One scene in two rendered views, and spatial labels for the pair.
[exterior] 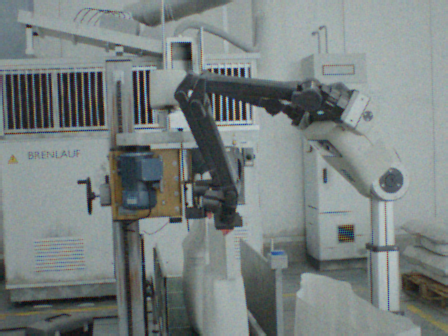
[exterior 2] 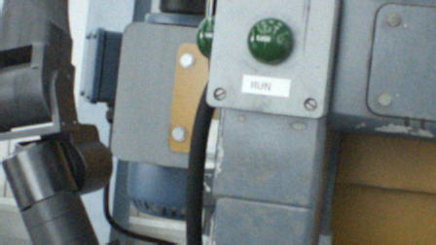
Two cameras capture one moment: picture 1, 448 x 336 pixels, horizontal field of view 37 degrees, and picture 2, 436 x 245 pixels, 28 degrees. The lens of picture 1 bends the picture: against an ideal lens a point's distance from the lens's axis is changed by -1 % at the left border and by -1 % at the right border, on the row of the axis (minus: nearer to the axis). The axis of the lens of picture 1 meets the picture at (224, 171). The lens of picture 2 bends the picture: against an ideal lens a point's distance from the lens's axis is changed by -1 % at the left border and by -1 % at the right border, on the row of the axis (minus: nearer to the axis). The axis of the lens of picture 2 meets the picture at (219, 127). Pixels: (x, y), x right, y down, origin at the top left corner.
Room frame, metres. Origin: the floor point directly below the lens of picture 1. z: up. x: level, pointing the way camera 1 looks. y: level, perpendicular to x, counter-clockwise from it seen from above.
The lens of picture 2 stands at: (3.37, -0.66, 1.26)
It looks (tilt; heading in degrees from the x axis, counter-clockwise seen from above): 3 degrees down; 109
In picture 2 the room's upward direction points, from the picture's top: 6 degrees clockwise
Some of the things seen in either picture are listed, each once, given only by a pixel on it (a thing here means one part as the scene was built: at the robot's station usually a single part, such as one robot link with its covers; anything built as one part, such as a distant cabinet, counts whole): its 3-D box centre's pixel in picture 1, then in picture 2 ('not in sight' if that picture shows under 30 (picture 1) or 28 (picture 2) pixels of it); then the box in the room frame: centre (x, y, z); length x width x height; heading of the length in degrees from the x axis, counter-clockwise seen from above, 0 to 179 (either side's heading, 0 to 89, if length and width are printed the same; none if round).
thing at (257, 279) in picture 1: (257, 286); not in sight; (3.79, -0.16, 0.54); 1.05 x 0.02 x 0.41; 8
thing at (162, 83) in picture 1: (168, 88); not in sight; (3.02, 0.23, 1.61); 0.17 x 0.17 x 0.17
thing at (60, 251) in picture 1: (132, 175); not in sight; (6.35, 0.86, 1.05); 2.28 x 1.16 x 2.09; 98
